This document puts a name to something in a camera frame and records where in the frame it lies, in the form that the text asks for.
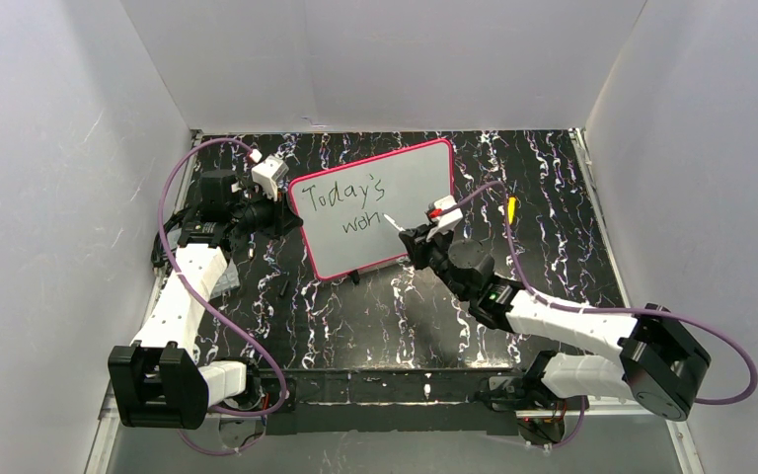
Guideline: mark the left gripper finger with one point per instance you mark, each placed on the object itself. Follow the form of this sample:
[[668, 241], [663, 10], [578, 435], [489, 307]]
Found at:
[[287, 205], [290, 223]]

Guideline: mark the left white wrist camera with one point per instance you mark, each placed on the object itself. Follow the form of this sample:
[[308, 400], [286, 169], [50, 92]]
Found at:
[[267, 174]]

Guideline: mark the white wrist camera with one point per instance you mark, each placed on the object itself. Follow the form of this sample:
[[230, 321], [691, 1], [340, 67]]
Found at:
[[267, 174], [443, 215]]

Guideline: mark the pink framed whiteboard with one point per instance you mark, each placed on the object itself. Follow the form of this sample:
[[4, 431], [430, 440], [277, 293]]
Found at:
[[345, 210]]

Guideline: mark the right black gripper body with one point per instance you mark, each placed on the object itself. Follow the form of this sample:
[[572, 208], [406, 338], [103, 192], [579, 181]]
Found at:
[[423, 245]]

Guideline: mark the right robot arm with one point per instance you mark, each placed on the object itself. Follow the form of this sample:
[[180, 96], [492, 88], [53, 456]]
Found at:
[[654, 361]]

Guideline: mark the yellow marker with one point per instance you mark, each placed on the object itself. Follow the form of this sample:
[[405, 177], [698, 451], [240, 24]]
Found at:
[[510, 210]]

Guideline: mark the white whiteboard marker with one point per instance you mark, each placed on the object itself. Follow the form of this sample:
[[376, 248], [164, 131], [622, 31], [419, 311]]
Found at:
[[393, 223]]

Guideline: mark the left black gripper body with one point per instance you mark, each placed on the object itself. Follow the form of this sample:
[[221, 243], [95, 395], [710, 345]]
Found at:
[[277, 217]]

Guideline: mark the clear plastic organizer box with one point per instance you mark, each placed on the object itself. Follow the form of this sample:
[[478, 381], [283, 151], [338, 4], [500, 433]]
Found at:
[[228, 281]]

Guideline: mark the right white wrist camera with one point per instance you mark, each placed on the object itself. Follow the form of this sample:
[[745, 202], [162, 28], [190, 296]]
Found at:
[[443, 215]]

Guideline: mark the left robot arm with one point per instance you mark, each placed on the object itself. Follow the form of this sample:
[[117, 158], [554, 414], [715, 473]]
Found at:
[[156, 382]]

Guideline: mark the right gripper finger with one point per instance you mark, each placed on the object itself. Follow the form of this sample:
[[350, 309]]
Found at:
[[419, 232], [415, 245]]

